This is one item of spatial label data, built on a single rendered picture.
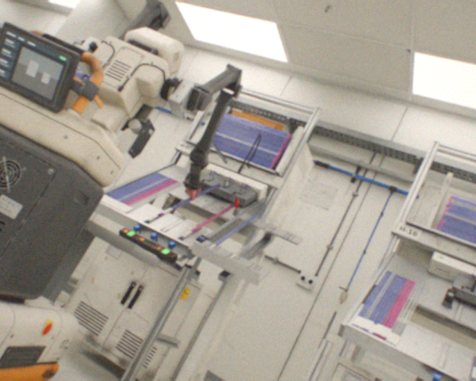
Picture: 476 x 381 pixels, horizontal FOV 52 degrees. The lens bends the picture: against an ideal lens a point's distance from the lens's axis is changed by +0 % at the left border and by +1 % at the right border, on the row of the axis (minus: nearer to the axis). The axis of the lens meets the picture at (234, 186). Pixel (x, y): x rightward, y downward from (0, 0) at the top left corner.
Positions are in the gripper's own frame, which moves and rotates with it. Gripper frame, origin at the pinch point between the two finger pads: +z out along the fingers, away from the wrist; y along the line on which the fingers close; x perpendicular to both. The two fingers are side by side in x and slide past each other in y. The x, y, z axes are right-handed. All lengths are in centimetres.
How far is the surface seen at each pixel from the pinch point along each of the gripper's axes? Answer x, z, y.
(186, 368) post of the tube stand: 51, 52, -40
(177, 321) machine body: 27, 56, -16
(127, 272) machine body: 20, 49, 25
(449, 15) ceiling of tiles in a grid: -190, -96, -67
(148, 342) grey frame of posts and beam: 57, 43, -23
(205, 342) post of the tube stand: 41, 42, -43
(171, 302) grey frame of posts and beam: 43, 29, -23
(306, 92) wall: -261, -3, 55
